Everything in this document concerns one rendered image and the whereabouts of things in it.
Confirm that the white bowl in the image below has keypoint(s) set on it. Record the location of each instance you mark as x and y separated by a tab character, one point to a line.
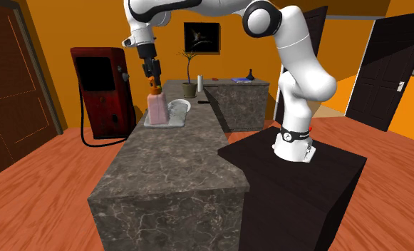
183	103

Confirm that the dark robot stand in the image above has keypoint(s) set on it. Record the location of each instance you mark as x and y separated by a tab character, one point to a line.
297	194

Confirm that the marble counter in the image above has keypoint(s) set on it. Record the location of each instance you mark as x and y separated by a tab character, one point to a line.
172	167

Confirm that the dark framed wall picture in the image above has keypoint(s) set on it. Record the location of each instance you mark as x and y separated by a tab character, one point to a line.
202	37

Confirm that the white cylinder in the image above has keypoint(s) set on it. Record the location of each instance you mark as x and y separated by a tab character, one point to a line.
200	83

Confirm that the black flask vase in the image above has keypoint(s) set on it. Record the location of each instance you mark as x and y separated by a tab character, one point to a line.
250	74

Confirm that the potted bare twig plant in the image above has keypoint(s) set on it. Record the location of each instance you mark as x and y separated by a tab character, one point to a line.
189	83

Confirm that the grey marble tray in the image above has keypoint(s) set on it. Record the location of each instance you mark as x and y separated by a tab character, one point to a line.
177	116

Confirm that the pink soap dispenser bottle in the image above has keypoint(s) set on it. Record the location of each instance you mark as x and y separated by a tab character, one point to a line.
157	107

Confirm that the black pen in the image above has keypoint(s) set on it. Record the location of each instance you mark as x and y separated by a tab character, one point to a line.
203	102

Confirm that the dark brown panel door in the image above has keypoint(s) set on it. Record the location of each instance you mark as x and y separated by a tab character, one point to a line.
12	90

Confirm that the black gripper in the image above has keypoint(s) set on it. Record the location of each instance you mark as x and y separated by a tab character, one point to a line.
150	62

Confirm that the blue book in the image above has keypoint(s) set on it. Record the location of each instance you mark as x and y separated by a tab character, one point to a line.
241	80

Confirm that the black open door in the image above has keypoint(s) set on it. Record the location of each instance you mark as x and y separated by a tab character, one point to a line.
384	69

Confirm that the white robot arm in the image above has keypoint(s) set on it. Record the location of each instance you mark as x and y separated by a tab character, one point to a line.
297	76

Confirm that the red arcade machine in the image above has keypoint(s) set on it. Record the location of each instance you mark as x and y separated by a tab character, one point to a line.
102	94

